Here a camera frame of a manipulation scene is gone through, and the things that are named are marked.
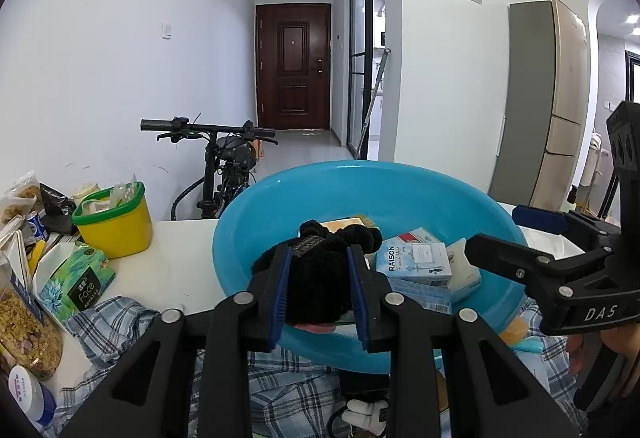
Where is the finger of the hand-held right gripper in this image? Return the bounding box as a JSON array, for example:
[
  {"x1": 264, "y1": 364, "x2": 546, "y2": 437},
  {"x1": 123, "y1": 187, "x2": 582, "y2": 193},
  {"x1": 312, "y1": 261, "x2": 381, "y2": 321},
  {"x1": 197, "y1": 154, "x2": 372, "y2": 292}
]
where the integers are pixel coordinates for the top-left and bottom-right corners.
[
  {"x1": 511, "y1": 204, "x2": 623, "y2": 255},
  {"x1": 464, "y1": 233, "x2": 615, "y2": 305}
]

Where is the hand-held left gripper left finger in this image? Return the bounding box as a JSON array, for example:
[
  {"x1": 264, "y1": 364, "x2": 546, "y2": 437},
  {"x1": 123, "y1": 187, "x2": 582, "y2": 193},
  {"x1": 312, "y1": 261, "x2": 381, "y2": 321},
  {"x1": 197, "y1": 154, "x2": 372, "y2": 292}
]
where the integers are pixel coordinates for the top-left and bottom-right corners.
[{"x1": 60, "y1": 244, "x2": 296, "y2": 438}]

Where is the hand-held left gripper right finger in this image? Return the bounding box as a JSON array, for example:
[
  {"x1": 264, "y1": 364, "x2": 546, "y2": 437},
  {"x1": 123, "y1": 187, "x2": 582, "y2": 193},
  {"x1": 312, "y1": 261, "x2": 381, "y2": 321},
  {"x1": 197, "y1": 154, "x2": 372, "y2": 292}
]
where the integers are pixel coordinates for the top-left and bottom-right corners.
[{"x1": 346, "y1": 244, "x2": 583, "y2": 438}]

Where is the black knit glove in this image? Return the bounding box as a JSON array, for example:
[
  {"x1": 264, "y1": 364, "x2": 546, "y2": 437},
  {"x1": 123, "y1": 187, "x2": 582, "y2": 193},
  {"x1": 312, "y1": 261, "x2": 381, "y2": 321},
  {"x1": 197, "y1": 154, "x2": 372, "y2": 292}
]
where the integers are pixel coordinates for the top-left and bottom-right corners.
[{"x1": 250, "y1": 219, "x2": 383, "y2": 326}]

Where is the light blue barcode box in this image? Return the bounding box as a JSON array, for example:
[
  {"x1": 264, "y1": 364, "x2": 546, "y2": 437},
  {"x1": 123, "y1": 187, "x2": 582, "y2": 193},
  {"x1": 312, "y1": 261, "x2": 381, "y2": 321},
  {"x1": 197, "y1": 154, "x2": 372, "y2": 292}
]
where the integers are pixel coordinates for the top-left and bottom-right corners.
[{"x1": 387, "y1": 278, "x2": 453, "y2": 316}]

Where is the blue plastic basin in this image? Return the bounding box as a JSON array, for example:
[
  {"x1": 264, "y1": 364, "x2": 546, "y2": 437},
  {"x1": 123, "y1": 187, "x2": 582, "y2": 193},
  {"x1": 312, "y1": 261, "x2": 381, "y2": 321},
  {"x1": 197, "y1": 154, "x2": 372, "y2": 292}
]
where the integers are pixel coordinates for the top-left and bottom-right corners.
[{"x1": 212, "y1": 160, "x2": 528, "y2": 376}]

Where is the white desktop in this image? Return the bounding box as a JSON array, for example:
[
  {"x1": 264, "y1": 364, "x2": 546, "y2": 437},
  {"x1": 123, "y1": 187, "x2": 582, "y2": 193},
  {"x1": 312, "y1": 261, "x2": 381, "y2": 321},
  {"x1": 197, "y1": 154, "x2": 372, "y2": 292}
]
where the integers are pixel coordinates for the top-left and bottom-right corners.
[{"x1": 30, "y1": 200, "x2": 588, "y2": 399}]

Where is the person's right hand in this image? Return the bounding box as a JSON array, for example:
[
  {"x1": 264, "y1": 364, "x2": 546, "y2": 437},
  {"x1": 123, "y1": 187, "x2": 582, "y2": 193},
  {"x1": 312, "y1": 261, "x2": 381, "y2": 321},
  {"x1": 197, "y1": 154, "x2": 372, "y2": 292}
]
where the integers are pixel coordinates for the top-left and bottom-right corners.
[{"x1": 566, "y1": 320, "x2": 640, "y2": 401}]

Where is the white printed packet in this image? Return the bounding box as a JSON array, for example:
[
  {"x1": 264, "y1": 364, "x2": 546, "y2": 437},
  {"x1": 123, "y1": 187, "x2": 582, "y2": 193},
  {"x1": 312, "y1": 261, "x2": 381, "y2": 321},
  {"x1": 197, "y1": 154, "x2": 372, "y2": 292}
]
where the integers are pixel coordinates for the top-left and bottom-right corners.
[{"x1": 445, "y1": 238, "x2": 482, "y2": 303}]

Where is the blue white tissue box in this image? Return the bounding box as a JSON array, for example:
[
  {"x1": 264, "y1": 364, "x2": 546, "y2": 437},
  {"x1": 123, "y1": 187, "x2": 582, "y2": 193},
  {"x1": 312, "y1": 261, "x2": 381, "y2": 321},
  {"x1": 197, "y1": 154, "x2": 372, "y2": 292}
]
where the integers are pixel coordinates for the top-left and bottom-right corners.
[{"x1": 375, "y1": 240, "x2": 455, "y2": 289}]

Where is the large cream orange box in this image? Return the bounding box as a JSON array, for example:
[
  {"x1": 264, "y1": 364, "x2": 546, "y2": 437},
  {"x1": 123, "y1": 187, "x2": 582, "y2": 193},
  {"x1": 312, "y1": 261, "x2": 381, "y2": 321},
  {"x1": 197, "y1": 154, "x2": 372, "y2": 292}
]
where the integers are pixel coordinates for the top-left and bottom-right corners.
[{"x1": 320, "y1": 216, "x2": 376, "y2": 232}]

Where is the red white medicine box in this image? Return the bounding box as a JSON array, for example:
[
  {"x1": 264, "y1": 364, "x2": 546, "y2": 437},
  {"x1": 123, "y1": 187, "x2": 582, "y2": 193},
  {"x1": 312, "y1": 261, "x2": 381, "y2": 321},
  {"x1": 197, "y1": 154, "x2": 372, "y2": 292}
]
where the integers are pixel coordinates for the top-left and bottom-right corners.
[{"x1": 395, "y1": 227, "x2": 443, "y2": 246}]

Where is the grey beige refrigerator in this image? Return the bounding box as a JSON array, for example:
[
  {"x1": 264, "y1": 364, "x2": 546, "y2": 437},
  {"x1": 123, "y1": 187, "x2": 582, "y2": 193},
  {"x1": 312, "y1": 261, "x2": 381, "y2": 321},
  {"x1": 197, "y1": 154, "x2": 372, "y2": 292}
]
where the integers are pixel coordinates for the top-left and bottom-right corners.
[{"x1": 489, "y1": 0, "x2": 592, "y2": 211}]

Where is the white charger plug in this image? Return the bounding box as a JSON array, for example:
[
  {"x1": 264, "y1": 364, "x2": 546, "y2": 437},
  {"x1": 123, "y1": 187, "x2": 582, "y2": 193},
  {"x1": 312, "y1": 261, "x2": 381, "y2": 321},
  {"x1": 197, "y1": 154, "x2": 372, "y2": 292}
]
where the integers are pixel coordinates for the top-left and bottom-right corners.
[{"x1": 342, "y1": 398, "x2": 391, "y2": 436}]

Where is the black bicycle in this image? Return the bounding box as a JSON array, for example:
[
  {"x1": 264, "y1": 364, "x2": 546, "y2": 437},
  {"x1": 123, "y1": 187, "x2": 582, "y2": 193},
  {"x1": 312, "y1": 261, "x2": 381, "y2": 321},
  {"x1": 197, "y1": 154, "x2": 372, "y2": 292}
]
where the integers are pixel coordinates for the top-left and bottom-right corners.
[{"x1": 140, "y1": 117, "x2": 280, "y2": 221}]

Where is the blue plaid cloth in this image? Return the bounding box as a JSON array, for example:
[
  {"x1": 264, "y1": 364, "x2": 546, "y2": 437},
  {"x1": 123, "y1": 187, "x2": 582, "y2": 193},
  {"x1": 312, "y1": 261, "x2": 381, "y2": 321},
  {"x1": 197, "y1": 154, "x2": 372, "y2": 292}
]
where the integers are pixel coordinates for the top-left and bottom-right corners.
[{"x1": 52, "y1": 295, "x2": 591, "y2": 438}]

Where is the yellow bucket with green rim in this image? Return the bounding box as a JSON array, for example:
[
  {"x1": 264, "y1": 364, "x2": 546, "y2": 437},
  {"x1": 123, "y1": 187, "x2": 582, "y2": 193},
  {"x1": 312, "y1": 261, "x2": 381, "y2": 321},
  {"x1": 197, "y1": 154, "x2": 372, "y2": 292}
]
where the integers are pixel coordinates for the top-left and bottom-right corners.
[{"x1": 71, "y1": 181, "x2": 153, "y2": 259}]

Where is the mop pole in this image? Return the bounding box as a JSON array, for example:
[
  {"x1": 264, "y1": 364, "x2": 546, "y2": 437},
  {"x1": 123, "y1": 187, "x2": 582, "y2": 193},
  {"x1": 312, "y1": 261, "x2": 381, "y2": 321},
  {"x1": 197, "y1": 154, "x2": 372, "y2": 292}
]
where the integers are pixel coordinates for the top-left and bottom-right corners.
[{"x1": 356, "y1": 46, "x2": 392, "y2": 159}]

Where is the green tissue pack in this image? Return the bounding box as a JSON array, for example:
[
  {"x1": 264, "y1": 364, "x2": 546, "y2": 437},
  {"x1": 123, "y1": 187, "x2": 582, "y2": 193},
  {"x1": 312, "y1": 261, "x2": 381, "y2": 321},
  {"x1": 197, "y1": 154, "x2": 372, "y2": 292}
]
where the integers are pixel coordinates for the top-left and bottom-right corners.
[{"x1": 37, "y1": 240, "x2": 117, "y2": 325}]

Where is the black framed glass door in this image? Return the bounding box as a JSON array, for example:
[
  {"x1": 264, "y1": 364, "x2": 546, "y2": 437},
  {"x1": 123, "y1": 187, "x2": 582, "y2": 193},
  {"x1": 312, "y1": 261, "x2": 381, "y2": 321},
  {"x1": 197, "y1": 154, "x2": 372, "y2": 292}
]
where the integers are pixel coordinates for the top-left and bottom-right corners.
[{"x1": 348, "y1": 0, "x2": 385, "y2": 161}]

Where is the dark brown door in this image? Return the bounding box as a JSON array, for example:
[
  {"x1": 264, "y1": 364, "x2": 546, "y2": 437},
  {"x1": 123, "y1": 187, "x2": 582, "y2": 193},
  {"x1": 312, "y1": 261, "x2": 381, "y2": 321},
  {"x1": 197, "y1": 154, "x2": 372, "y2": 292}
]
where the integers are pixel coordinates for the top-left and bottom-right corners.
[{"x1": 255, "y1": 4, "x2": 332, "y2": 131}]

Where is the dark snack bag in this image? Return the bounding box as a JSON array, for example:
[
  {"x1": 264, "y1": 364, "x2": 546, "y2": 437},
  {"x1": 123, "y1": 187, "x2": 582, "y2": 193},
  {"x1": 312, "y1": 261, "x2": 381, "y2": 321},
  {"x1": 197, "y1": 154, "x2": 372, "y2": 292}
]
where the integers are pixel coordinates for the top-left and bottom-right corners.
[{"x1": 40, "y1": 183, "x2": 78, "y2": 233}]

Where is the blue white can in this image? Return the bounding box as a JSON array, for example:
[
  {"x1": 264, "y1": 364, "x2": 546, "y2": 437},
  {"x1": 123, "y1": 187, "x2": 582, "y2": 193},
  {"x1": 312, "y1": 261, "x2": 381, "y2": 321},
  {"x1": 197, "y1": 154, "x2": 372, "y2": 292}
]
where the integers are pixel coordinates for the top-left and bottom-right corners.
[{"x1": 26, "y1": 210, "x2": 49, "y2": 243}]

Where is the granola bag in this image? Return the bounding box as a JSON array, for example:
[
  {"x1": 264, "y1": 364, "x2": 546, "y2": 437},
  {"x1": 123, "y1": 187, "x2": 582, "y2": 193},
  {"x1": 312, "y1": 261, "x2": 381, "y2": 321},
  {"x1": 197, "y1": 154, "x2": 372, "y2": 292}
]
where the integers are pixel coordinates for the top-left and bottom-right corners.
[{"x1": 0, "y1": 218, "x2": 66, "y2": 381}]

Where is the white bottle blue cap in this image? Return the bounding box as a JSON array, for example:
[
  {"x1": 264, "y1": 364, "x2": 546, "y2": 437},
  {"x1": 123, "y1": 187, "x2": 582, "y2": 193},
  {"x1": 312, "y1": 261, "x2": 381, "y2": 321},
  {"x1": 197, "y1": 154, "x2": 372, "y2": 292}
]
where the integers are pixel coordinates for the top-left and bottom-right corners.
[{"x1": 7, "y1": 364, "x2": 57, "y2": 426}]

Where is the clear snack bag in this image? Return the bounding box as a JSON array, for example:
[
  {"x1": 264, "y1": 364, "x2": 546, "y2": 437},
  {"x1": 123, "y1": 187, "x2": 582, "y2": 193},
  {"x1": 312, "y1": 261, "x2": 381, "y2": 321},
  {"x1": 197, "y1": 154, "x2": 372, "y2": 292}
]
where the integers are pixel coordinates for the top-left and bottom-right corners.
[{"x1": 0, "y1": 170, "x2": 46, "y2": 223}]

